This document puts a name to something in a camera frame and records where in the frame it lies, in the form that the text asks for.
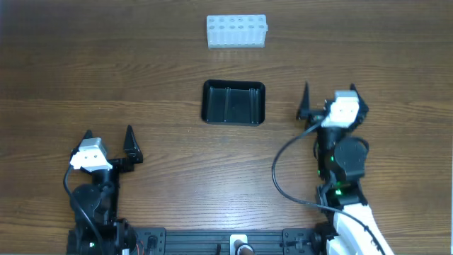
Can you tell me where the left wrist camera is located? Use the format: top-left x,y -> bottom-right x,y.
69,137 -> 113,174

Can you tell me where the black cable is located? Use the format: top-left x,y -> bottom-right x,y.
62,165 -> 105,255
271,120 -> 341,214

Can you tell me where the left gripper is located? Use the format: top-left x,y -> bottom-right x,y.
71,124 -> 144,175

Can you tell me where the clear test tube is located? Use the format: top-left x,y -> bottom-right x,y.
224,87 -> 232,123
248,87 -> 258,123
207,86 -> 214,122

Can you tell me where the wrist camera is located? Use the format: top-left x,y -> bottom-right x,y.
69,137 -> 113,174
321,90 -> 361,129

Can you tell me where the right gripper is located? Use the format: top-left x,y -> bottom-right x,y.
296,81 -> 369,130

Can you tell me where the white test tube rack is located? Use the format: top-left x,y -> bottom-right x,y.
206,13 -> 269,50

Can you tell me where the black tray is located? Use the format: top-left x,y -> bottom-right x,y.
200,79 -> 267,127

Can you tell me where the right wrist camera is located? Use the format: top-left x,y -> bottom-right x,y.
321,90 -> 361,129

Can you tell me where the mounting rail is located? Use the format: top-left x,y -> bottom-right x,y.
67,227 -> 332,255

